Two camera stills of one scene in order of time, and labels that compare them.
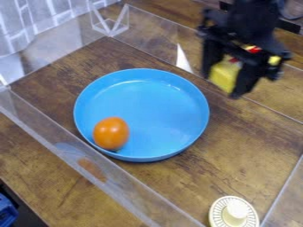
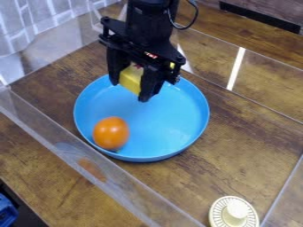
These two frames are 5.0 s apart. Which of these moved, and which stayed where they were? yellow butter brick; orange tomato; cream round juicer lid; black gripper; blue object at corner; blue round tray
Moved: black gripper; yellow butter brick
Stayed: blue round tray; orange tomato; blue object at corner; cream round juicer lid
